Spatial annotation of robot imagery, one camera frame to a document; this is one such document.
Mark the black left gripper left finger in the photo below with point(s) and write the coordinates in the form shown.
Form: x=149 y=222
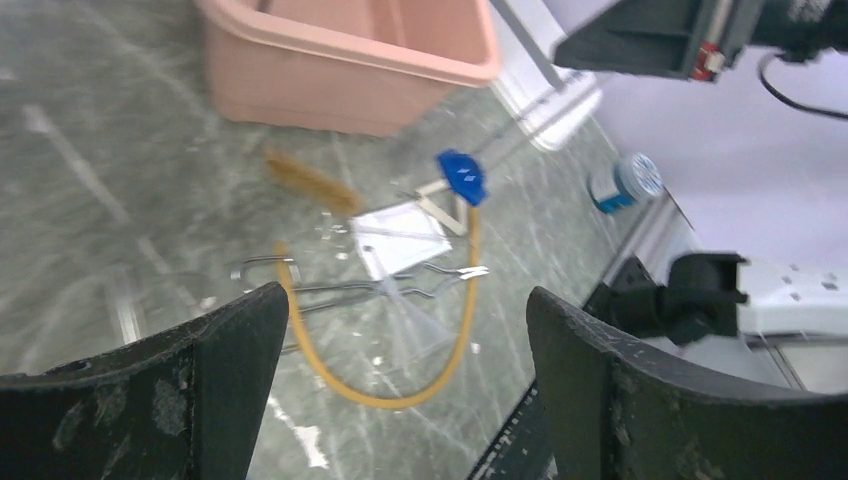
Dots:
x=185 y=403

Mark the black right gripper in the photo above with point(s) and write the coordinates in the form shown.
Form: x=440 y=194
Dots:
x=662 y=38

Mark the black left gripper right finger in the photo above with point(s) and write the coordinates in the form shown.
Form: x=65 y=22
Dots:
x=619 y=408

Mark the graduated cylinder blue base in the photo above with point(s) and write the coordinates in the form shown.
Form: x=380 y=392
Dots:
x=464 y=176

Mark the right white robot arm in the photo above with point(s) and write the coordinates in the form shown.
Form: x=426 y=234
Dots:
x=702 y=295

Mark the blue white round container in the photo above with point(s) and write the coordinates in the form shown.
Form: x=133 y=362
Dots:
x=625 y=183

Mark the white plastic bin lid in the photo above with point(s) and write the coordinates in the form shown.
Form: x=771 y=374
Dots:
x=548 y=102

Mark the clear glass funnel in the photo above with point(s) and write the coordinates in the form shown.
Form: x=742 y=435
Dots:
x=416 y=334

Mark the brown bristle tube brush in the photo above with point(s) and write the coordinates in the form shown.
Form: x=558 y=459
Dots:
x=321 y=188

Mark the pink plastic bin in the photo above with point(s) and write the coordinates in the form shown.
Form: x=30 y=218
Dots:
x=361 y=67

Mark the white wire gauze square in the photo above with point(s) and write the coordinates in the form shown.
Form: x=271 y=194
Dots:
x=395 y=238

